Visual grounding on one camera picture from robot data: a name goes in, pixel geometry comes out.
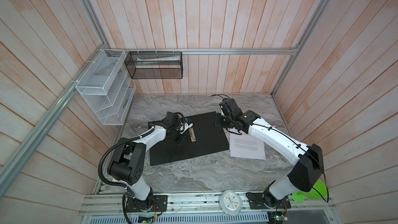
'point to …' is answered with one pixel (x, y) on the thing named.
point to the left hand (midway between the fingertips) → (185, 140)
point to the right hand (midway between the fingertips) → (213, 120)
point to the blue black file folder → (209, 138)
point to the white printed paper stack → (246, 146)
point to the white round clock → (230, 202)
